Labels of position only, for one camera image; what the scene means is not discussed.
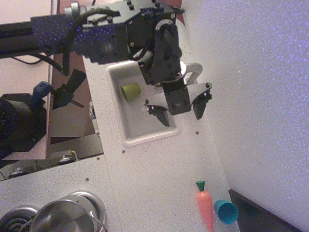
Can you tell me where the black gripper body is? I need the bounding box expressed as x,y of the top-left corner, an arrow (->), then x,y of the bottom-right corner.
162,79 -> 192,116

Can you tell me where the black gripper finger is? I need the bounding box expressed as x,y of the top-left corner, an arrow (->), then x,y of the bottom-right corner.
188,82 -> 212,120
144,99 -> 170,127

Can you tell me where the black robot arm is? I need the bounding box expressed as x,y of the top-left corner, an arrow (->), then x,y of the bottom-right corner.
0,0 -> 212,126

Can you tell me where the silver toy faucet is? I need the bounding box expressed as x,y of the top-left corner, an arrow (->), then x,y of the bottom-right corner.
154,60 -> 203,93

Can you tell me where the white toy sink basin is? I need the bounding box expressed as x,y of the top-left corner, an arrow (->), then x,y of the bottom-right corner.
106,61 -> 181,146

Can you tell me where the green plastic cup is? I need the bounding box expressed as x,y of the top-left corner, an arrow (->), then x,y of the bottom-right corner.
121,83 -> 141,102

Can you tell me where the orange toy carrot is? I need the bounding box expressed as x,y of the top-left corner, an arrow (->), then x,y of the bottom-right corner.
196,181 -> 214,232

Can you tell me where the teal plastic cup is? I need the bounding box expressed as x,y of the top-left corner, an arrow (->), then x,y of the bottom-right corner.
214,200 -> 239,225

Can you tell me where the silver metal pot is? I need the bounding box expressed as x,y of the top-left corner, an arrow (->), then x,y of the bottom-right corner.
30,194 -> 97,232

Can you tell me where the silver stove burner left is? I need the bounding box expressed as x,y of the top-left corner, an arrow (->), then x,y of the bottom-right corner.
0,205 -> 38,232

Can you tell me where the black clamp with blue handle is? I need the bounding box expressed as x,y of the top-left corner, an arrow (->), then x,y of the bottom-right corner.
30,68 -> 86,110

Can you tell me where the black camera on mount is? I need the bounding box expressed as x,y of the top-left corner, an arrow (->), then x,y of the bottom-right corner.
0,93 -> 46,159

